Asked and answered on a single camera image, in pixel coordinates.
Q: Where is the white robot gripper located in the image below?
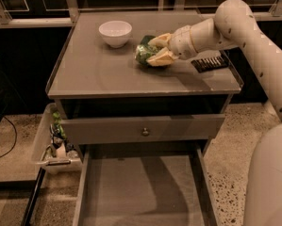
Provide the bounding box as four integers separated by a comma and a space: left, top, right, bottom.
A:
145, 25, 198, 67

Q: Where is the green soda can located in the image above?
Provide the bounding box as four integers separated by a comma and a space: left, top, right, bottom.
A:
135, 44, 160, 66

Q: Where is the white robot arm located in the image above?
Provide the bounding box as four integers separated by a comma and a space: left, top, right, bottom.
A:
147, 0, 282, 226

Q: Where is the grey drawer cabinet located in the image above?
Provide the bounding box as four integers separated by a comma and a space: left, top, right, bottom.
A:
47, 11, 242, 153

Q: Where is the brass drawer knob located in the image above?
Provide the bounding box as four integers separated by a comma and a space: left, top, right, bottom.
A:
141, 128, 150, 137

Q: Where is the grey top drawer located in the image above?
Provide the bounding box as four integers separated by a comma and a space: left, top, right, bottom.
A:
60, 95, 226, 145

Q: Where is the grey open middle drawer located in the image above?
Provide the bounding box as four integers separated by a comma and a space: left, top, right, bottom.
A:
73, 141, 221, 226

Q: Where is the green and yellow sponge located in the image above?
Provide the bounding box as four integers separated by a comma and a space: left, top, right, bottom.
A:
141, 35, 155, 45

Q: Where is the white ceramic bowl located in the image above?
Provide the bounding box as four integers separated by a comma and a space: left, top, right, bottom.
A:
99, 21, 132, 48

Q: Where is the metal railing frame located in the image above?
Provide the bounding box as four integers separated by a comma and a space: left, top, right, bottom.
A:
0, 0, 282, 29

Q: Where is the black cable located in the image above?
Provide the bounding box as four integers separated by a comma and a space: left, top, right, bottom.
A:
0, 109, 18, 164

